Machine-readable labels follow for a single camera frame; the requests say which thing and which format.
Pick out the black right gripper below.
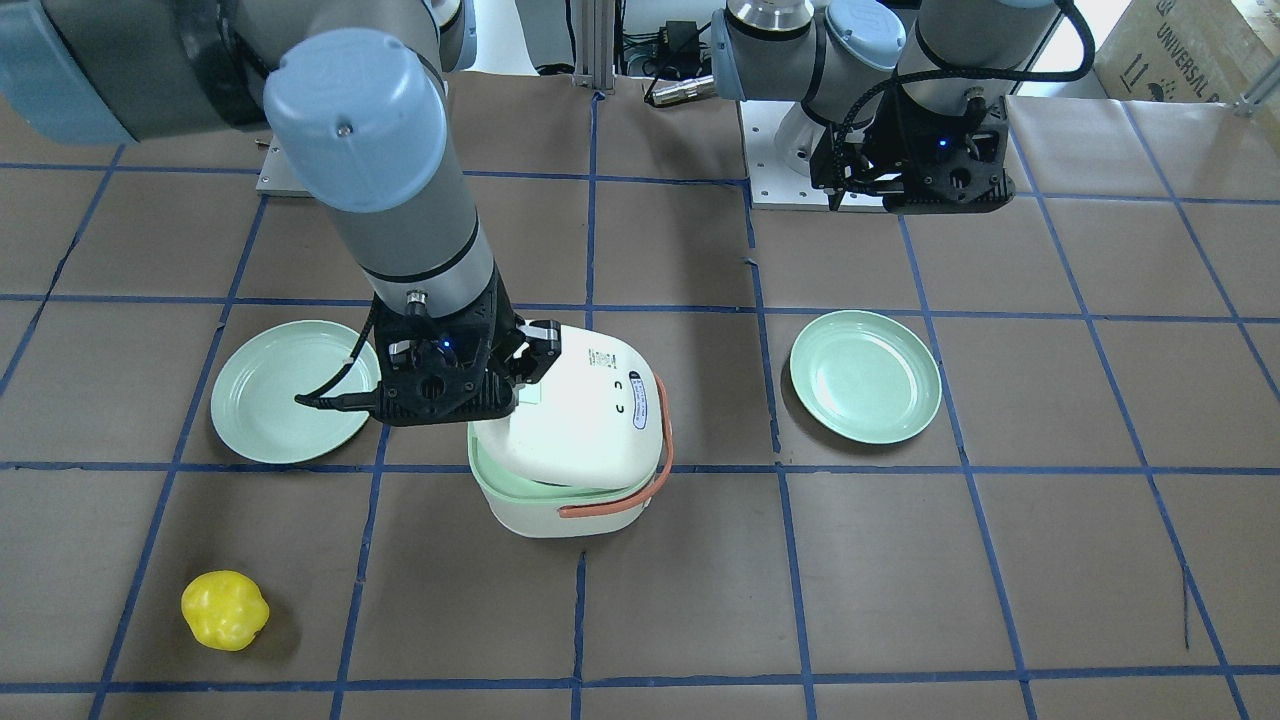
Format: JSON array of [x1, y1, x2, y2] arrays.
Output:
[[372, 270, 563, 401]]

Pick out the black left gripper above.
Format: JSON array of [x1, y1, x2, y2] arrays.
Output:
[[810, 95, 936, 206]]

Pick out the white rice cooker orange handle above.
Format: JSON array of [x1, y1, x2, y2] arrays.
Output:
[[467, 325, 675, 538]]

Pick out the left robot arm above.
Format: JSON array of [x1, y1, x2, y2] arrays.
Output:
[[708, 1, 1097, 215]]

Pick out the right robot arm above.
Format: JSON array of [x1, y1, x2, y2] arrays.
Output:
[[3, 1, 561, 397]]

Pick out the green plate far from pepper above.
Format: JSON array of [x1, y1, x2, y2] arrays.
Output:
[[788, 310, 942, 445]]

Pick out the black power adapter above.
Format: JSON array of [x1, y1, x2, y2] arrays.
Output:
[[657, 20, 701, 77]]

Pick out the cardboard box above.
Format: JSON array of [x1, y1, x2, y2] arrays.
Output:
[[1093, 1, 1279, 102]]

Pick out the green plate near pepper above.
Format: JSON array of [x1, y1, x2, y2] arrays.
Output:
[[210, 320, 369, 464]]

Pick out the yellow toy bell pepper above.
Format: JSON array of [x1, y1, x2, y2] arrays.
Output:
[[180, 570, 270, 652]]

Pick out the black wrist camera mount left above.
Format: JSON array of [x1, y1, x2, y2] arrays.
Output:
[[883, 90, 1018, 215]]

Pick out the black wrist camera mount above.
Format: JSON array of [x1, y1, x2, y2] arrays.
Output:
[[883, 90, 1018, 215], [293, 295, 531, 427]]

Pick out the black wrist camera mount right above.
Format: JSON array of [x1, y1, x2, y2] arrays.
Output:
[[293, 295, 531, 427]]

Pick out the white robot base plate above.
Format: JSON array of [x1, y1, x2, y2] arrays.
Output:
[[739, 101, 829, 211]]

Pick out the aluminium frame post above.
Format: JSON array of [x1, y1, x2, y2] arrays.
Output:
[[568, 1, 625, 97]]

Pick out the black cables on floor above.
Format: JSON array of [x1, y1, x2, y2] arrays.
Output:
[[620, 0, 716, 106]]

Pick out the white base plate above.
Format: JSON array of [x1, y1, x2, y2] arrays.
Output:
[[255, 137, 314, 199]]

